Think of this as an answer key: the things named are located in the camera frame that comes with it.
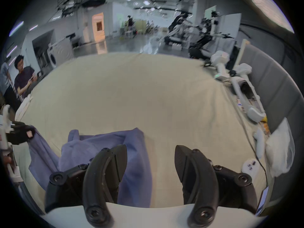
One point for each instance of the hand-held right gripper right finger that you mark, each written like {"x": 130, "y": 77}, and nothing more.
{"x": 201, "y": 174}

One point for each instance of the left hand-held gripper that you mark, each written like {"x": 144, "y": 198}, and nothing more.
{"x": 4, "y": 125}

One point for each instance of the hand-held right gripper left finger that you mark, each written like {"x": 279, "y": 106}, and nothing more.
{"x": 95, "y": 174}

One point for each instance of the blue shirt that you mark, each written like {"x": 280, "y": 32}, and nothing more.
{"x": 133, "y": 165}

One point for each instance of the person's left hand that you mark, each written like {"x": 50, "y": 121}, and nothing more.
{"x": 5, "y": 160}

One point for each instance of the white power adapter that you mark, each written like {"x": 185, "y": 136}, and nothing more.
{"x": 250, "y": 165}

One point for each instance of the pale hand controller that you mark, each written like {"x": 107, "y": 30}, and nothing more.
{"x": 259, "y": 142}

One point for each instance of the phone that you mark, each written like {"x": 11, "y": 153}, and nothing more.
{"x": 262, "y": 202}

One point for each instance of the white plastic bag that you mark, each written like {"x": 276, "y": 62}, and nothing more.
{"x": 280, "y": 148}

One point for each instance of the white washing machine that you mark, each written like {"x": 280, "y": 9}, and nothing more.
{"x": 60, "y": 52}

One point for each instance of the bed with beige sheet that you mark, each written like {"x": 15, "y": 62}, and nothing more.
{"x": 133, "y": 91}

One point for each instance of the spare white hand-held gripper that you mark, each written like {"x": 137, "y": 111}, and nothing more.
{"x": 247, "y": 91}
{"x": 220, "y": 63}

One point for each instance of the grey padded headboard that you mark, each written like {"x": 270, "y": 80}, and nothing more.
{"x": 273, "y": 84}

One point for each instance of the black and white robot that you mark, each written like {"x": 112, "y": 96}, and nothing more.
{"x": 177, "y": 27}
{"x": 205, "y": 37}

